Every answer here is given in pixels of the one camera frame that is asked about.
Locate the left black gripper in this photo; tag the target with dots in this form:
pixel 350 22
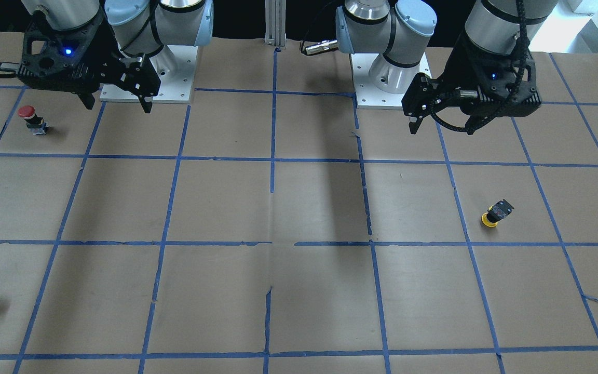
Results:
pixel 458 71

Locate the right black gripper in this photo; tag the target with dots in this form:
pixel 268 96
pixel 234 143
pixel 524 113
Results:
pixel 103 52

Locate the yellow push button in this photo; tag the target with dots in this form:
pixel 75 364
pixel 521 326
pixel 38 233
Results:
pixel 496 213

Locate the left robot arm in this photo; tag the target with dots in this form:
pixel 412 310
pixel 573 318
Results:
pixel 401 33

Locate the red push button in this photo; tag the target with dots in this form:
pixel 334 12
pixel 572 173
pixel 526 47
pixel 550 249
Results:
pixel 35 124

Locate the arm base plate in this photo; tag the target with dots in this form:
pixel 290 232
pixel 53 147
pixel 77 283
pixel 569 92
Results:
pixel 176 66
pixel 366 78

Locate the aluminium frame post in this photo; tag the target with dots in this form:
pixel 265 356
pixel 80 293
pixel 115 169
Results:
pixel 275 23

